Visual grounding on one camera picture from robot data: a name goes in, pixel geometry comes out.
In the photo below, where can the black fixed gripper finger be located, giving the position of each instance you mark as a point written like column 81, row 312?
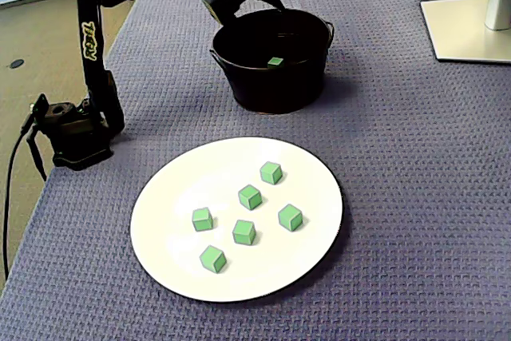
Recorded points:
column 230, row 13

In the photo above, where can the green cube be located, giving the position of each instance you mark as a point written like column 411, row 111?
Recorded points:
column 202, row 219
column 271, row 172
column 250, row 197
column 290, row 217
column 244, row 232
column 213, row 258
column 275, row 62

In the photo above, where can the black robot arm with stickers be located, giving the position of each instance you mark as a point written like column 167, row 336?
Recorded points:
column 89, row 57

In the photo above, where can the white round plate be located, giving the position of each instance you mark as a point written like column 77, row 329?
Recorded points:
column 239, row 277

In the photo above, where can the black metal bucket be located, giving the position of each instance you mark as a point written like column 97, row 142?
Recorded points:
column 275, row 89

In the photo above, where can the white monitor stand base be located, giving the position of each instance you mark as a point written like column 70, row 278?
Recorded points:
column 459, row 33

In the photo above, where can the black round floor disc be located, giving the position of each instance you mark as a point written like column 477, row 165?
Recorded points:
column 17, row 64

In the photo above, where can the white monitor stand pole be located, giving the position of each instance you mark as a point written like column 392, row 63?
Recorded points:
column 499, row 5

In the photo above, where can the blue waffle table cloth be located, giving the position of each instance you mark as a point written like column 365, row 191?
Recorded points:
column 399, row 197

